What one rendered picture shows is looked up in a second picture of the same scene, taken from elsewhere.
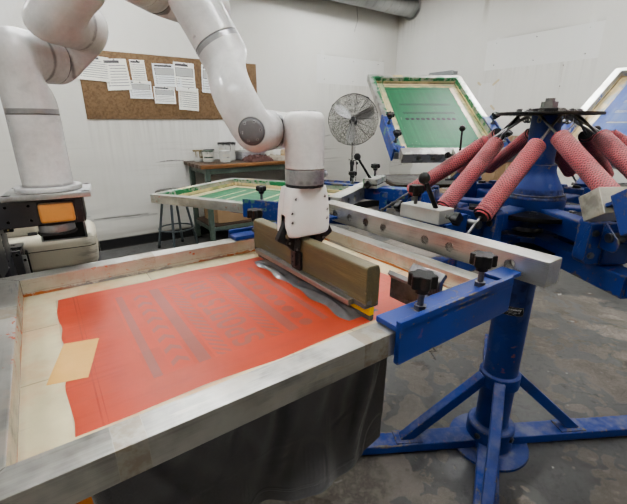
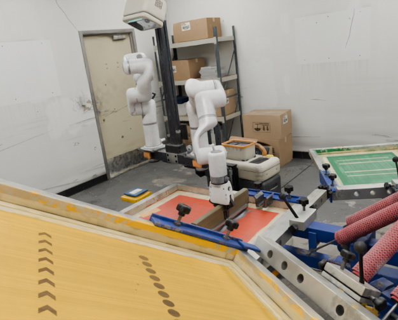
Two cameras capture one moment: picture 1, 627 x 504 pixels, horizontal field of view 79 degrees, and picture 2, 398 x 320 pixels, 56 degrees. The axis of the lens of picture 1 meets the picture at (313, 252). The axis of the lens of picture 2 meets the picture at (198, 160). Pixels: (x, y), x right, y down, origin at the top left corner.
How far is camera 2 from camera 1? 1.53 m
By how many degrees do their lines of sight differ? 71
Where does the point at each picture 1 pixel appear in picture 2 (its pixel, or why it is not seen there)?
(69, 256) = (251, 175)
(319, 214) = (221, 196)
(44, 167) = not seen: hidden behind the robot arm
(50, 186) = not seen: hidden behind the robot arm
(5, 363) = (136, 206)
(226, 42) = (200, 121)
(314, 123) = (211, 159)
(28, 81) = (192, 119)
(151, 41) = not seen: outside the picture
